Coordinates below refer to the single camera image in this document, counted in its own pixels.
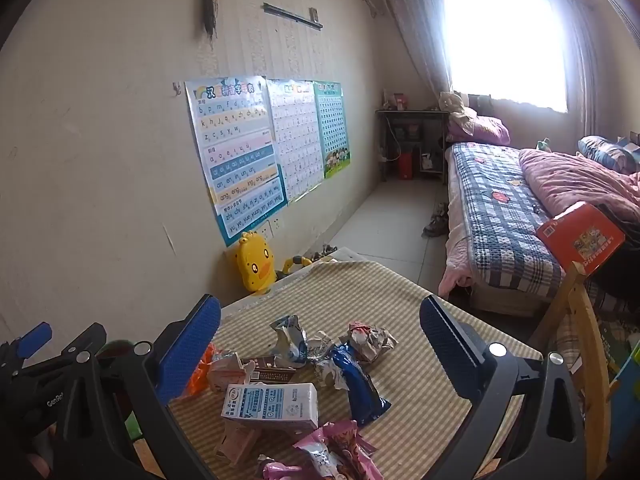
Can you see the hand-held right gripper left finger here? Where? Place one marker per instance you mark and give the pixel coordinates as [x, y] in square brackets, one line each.
[190, 345]

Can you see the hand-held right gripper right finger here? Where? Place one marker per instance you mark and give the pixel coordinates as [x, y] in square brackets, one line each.
[447, 345]

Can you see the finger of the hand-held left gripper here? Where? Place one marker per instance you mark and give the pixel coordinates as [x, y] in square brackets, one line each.
[75, 342]
[35, 335]

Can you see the orange wrapper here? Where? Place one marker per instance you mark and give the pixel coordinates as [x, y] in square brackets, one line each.
[200, 370]

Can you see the green red bucket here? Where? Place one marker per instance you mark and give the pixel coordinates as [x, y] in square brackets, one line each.
[120, 346]

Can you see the brown chocolate wrapper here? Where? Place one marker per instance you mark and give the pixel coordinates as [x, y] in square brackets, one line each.
[272, 372]

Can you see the blue snack wrapper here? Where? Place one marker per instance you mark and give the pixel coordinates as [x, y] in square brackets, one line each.
[357, 385]

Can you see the white blue milk carton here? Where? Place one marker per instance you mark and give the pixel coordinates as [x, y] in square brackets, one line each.
[270, 405]

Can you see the silver blue wrapper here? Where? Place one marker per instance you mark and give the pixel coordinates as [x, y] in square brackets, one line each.
[292, 340]

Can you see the pale pink box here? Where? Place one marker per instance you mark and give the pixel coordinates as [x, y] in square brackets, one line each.
[237, 442]

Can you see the pink snack wrapper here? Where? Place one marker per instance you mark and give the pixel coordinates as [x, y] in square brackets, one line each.
[345, 440]

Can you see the small pink wrapper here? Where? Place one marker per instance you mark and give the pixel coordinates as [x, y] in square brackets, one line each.
[280, 471]

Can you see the pink bed sheet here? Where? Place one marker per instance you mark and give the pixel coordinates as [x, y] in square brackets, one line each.
[457, 260]

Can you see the yellow duck toy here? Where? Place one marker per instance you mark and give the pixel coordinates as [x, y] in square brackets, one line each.
[255, 265]

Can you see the brown shoe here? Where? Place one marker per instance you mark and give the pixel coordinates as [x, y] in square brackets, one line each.
[435, 226]
[442, 210]

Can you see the tan plush cushion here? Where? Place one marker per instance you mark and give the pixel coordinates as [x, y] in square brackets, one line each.
[147, 460]

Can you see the plaid chair cushion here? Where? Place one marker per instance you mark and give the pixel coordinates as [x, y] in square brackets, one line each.
[575, 340]

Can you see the yellow toy vehicle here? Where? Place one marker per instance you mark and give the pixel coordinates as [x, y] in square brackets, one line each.
[295, 265]

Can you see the bed with plaid quilt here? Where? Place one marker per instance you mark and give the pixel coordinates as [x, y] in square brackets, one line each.
[500, 210]

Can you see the small dark toy figures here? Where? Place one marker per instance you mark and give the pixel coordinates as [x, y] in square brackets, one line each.
[325, 251]

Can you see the wooden chair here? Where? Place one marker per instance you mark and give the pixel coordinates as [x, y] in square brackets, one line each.
[595, 410]

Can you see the red printed box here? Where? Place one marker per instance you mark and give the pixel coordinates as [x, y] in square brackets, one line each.
[575, 232]

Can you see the colourful printed box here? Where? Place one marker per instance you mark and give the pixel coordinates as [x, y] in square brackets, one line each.
[625, 360]

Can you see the small white container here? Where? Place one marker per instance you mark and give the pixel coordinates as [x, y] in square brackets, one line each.
[428, 161]

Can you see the red container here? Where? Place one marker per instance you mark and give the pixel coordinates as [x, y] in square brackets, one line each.
[406, 164]

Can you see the blue bordered letter poster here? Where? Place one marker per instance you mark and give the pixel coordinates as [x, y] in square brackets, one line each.
[235, 160]

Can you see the pink blanket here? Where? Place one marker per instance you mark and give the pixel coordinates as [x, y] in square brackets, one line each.
[575, 180]

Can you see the purple pillow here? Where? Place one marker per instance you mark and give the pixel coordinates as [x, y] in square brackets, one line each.
[480, 130]

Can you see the small green toy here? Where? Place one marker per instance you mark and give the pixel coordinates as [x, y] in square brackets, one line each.
[543, 144]

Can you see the white chart poster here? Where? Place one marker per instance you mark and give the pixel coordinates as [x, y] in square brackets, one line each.
[297, 140]

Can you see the dark shelf desk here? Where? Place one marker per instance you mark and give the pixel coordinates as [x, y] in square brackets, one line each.
[412, 115]

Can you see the beige plush toy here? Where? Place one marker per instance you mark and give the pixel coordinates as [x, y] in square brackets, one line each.
[457, 105]

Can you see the green chart poster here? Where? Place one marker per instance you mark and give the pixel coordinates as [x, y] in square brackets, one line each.
[332, 125]

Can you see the small pink box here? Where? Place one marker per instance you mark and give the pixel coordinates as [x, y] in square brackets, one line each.
[400, 101]

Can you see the blue pillow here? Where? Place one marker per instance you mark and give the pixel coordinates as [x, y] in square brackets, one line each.
[607, 152]

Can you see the bright window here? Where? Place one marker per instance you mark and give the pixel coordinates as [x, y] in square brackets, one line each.
[505, 45]

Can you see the sheer white curtain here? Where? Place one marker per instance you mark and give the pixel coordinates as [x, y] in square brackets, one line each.
[600, 70]
[415, 35]

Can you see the dark hanging strip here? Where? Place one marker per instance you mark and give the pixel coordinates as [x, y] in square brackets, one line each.
[209, 5]

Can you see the white wall socket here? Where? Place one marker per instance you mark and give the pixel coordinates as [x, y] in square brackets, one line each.
[265, 231]
[276, 224]

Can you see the small wall hook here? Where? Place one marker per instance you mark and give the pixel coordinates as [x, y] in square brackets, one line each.
[175, 88]

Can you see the dark wall rail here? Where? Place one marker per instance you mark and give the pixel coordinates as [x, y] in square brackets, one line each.
[292, 16]

